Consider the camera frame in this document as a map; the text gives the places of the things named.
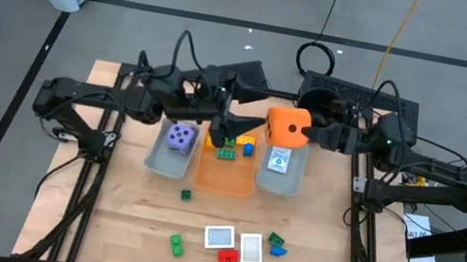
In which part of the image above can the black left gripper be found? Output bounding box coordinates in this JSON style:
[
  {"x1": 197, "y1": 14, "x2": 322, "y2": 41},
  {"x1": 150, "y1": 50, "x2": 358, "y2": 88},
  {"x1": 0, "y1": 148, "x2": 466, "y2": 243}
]
[{"x1": 166, "y1": 80, "x2": 272, "y2": 157}]

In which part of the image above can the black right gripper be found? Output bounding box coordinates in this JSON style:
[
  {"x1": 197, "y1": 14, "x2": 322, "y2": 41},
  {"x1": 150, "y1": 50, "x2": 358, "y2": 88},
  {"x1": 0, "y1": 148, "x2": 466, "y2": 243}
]
[{"x1": 297, "y1": 114, "x2": 380, "y2": 160}]

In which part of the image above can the yellow toy block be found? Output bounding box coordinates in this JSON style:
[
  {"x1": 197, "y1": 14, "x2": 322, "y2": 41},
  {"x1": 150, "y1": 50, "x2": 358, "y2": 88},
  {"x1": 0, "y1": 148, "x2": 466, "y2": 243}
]
[{"x1": 203, "y1": 134, "x2": 218, "y2": 151}]

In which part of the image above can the dark green toy brick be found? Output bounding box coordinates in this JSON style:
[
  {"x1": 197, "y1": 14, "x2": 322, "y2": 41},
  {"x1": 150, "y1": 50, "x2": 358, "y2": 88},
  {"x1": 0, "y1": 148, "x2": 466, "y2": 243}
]
[{"x1": 215, "y1": 146, "x2": 238, "y2": 162}]

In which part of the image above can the blue toy block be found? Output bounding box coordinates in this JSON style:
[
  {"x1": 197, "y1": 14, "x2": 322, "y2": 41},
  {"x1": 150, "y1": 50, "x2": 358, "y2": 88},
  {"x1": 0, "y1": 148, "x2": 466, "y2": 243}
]
[
  {"x1": 269, "y1": 245, "x2": 290, "y2": 260},
  {"x1": 242, "y1": 141, "x2": 256, "y2": 159}
]

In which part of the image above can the orange foam die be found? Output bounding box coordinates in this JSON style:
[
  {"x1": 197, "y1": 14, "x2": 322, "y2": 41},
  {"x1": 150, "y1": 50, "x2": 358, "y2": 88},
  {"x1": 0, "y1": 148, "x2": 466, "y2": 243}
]
[{"x1": 260, "y1": 102, "x2": 316, "y2": 154}]

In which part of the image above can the teal framed card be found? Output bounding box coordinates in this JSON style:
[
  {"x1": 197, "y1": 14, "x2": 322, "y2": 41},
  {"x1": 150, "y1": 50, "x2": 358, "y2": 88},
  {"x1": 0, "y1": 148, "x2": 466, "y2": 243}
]
[{"x1": 265, "y1": 144, "x2": 294, "y2": 177}]

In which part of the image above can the orange translucent plastic bin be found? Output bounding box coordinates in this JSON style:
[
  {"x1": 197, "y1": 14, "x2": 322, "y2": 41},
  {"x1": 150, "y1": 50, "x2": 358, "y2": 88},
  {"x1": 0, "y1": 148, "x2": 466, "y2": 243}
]
[{"x1": 193, "y1": 119, "x2": 264, "y2": 200}]

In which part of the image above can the purple foam die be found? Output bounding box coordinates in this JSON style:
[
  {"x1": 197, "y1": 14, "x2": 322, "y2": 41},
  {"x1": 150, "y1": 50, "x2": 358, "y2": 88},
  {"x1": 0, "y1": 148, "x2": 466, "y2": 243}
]
[{"x1": 162, "y1": 122, "x2": 197, "y2": 159}]

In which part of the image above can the dark green studded block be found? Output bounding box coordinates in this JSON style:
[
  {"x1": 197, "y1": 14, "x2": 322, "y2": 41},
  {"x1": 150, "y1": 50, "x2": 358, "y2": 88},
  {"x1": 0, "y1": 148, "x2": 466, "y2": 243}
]
[{"x1": 266, "y1": 231, "x2": 288, "y2": 249}]

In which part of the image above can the black bucket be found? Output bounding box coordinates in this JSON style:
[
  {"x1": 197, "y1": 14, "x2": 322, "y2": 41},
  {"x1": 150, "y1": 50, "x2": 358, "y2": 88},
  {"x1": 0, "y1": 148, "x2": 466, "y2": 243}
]
[{"x1": 295, "y1": 84, "x2": 352, "y2": 122}]

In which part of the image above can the grey plastic bin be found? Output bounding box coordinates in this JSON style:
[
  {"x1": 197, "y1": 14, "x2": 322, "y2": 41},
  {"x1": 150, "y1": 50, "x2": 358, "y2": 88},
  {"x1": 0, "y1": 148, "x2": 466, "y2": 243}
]
[
  {"x1": 253, "y1": 137, "x2": 311, "y2": 198},
  {"x1": 140, "y1": 114, "x2": 202, "y2": 182}
]

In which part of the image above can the black perforated case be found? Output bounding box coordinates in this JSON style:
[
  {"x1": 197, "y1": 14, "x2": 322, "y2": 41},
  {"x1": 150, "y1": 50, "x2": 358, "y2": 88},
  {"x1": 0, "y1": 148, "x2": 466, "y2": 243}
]
[{"x1": 293, "y1": 69, "x2": 425, "y2": 154}]

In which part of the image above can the light green toy block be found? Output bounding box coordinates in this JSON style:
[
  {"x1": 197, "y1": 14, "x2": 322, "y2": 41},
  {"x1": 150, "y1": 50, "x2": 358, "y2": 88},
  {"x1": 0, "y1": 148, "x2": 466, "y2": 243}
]
[{"x1": 166, "y1": 230, "x2": 187, "y2": 258}]

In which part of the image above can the red toy block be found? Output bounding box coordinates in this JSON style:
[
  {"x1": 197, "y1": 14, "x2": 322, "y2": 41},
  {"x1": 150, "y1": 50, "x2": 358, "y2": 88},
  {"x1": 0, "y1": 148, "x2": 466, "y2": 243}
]
[{"x1": 216, "y1": 246, "x2": 241, "y2": 262}]

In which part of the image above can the black desk leg bar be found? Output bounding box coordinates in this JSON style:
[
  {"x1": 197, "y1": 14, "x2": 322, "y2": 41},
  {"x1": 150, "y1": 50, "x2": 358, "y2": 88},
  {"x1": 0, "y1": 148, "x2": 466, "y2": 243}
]
[{"x1": 403, "y1": 211, "x2": 467, "y2": 262}]

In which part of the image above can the black coiled cable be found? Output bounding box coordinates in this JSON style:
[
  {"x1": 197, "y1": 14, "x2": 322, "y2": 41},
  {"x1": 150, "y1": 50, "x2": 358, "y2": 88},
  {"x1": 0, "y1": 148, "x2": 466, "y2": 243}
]
[{"x1": 291, "y1": 0, "x2": 348, "y2": 83}]

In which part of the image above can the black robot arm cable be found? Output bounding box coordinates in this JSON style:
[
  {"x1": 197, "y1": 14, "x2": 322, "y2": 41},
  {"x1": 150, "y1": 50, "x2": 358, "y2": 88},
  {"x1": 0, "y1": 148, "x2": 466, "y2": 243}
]
[
  {"x1": 167, "y1": 28, "x2": 213, "y2": 93},
  {"x1": 369, "y1": 78, "x2": 417, "y2": 148}
]

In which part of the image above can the yellow cable plug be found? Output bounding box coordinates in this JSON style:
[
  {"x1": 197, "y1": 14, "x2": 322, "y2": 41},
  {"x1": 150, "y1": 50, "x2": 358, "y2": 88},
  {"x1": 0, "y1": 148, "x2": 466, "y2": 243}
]
[{"x1": 411, "y1": 175, "x2": 429, "y2": 189}]

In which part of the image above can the yellow cable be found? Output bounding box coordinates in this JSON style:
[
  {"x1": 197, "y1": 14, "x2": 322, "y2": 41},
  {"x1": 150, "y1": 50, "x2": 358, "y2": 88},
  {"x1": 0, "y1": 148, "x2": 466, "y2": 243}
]
[{"x1": 370, "y1": 0, "x2": 424, "y2": 96}]

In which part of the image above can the black base cable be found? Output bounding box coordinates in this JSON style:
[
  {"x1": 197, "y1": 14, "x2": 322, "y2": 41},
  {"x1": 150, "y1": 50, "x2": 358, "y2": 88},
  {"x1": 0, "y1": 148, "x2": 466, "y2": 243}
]
[{"x1": 33, "y1": 147, "x2": 85, "y2": 206}]

